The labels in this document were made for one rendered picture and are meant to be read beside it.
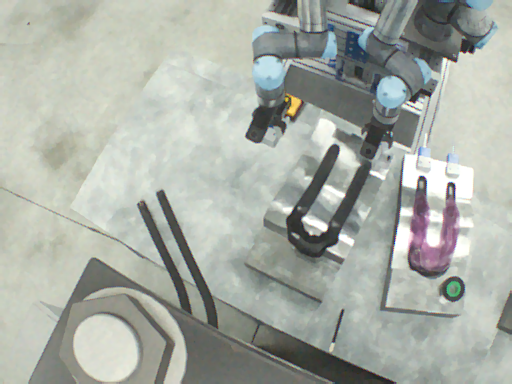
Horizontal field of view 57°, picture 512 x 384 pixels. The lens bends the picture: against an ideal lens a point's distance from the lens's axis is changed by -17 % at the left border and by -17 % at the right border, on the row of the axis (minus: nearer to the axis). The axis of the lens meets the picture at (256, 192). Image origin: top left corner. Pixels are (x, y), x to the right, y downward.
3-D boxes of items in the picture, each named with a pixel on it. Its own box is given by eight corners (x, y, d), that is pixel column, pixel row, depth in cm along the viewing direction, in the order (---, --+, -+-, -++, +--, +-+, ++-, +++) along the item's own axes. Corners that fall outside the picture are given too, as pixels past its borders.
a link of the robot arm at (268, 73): (282, 51, 131) (285, 79, 128) (283, 72, 141) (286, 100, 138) (250, 53, 131) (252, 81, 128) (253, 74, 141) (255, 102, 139)
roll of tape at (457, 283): (437, 280, 149) (440, 278, 146) (460, 275, 149) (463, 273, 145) (440, 305, 146) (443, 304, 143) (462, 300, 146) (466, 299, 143)
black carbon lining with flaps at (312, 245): (330, 143, 169) (331, 131, 160) (375, 167, 166) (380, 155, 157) (276, 243, 160) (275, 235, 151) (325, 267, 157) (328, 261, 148)
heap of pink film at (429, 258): (411, 189, 164) (416, 181, 156) (459, 198, 162) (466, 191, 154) (400, 270, 156) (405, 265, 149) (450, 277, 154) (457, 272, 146)
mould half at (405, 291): (402, 159, 173) (407, 147, 163) (469, 174, 170) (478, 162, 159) (379, 310, 158) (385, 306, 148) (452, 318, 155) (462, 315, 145)
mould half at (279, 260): (320, 129, 178) (321, 110, 165) (390, 164, 173) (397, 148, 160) (245, 265, 166) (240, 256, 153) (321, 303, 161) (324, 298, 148)
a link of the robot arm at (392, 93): (414, 88, 130) (394, 106, 128) (407, 106, 140) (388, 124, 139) (392, 67, 132) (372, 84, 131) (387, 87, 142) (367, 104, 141)
